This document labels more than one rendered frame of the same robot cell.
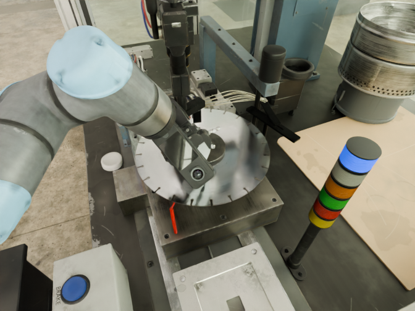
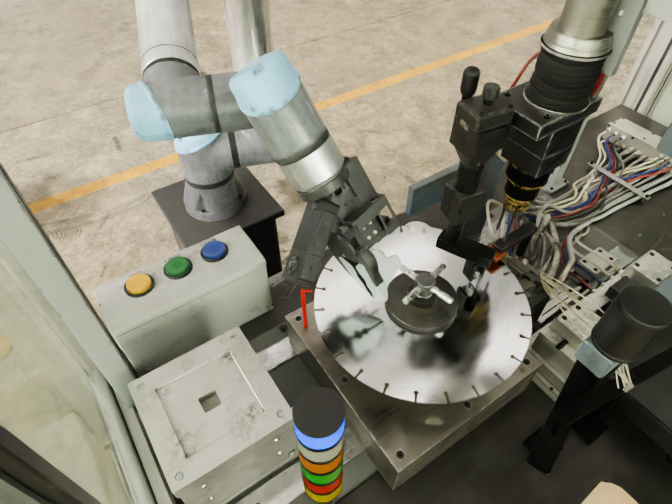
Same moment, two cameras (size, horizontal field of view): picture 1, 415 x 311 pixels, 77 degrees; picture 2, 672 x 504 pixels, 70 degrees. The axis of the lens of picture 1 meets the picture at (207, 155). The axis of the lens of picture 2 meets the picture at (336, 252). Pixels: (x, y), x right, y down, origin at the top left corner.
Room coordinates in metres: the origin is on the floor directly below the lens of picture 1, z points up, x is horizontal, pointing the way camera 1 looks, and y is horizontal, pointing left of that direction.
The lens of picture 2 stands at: (0.23, -0.38, 1.55)
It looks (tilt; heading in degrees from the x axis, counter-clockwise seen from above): 48 degrees down; 76
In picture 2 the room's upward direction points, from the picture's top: straight up
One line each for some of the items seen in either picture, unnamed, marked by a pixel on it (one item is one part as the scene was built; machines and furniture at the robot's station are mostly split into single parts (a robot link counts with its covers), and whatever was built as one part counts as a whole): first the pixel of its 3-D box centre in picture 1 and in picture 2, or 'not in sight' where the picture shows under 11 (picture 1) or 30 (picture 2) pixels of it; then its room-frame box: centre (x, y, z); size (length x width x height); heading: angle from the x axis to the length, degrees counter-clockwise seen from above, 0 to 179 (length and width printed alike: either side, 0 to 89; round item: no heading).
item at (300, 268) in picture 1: (294, 261); not in sight; (0.25, -0.21, 0.76); 0.09 x 0.03 x 0.03; 20
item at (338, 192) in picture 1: (342, 182); (320, 445); (0.25, -0.21, 1.08); 0.05 x 0.04 x 0.03; 110
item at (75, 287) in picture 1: (75, 289); (214, 251); (0.15, 0.24, 0.90); 0.04 x 0.04 x 0.02
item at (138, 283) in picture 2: not in sight; (139, 285); (0.02, 0.19, 0.90); 0.04 x 0.04 x 0.02
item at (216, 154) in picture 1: (202, 145); (422, 296); (0.46, 0.01, 0.96); 0.11 x 0.11 x 0.03
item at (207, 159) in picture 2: not in sight; (205, 144); (0.16, 0.56, 0.91); 0.13 x 0.12 x 0.14; 0
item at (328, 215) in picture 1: (328, 204); (322, 467); (0.25, -0.21, 1.02); 0.05 x 0.04 x 0.03; 110
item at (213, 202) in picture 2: not in sight; (212, 185); (0.15, 0.56, 0.80); 0.15 x 0.15 x 0.10
